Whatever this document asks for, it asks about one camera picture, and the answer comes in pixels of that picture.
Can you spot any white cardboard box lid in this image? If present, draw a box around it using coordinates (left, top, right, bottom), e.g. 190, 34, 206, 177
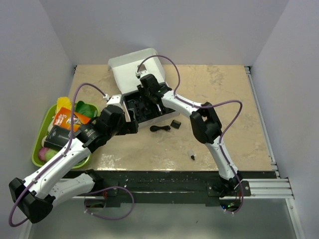
108, 48, 179, 127

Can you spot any small oil bottle black cap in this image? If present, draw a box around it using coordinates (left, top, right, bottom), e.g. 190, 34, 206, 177
187, 150, 195, 161

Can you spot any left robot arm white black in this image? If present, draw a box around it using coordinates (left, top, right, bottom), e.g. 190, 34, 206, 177
8, 105, 138, 227

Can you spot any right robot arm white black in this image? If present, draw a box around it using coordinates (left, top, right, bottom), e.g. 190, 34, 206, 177
136, 72, 244, 197

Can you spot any black plastic insert tray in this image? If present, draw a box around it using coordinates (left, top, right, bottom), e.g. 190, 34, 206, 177
123, 90, 178, 126

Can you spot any green plush toy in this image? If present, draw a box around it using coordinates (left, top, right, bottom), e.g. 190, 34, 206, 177
75, 101, 97, 118

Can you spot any orange razor package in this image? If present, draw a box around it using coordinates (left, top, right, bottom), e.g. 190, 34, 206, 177
53, 108, 90, 132

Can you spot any yellow plush toy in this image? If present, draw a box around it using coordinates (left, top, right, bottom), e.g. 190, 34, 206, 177
55, 97, 72, 113

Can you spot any black product box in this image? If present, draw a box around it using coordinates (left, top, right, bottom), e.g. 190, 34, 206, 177
44, 125, 70, 151

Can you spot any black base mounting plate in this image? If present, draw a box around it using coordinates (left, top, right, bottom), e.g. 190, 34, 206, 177
59, 170, 250, 208

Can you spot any light green ball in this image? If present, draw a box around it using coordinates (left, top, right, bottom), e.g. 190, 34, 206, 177
44, 149, 58, 161

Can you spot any pink ball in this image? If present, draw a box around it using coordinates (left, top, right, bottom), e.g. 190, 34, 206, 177
38, 147, 49, 162

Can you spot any green plastic tray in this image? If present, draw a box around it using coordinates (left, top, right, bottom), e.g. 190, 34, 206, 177
31, 103, 100, 169

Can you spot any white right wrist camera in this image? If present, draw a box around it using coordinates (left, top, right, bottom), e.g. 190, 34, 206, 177
136, 70, 150, 79

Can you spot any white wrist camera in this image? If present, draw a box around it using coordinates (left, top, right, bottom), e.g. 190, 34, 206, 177
103, 94, 122, 107
136, 70, 150, 79

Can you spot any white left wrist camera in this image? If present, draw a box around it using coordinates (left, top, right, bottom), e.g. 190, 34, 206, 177
103, 94, 122, 107

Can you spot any black coiled charging cable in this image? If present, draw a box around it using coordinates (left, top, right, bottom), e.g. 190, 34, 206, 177
149, 125, 172, 132

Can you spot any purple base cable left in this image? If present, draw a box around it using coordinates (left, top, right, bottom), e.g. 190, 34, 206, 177
84, 186, 136, 220

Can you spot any aluminium frame rail right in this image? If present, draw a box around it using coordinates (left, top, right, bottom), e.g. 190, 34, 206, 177
245, 66, 305, 239

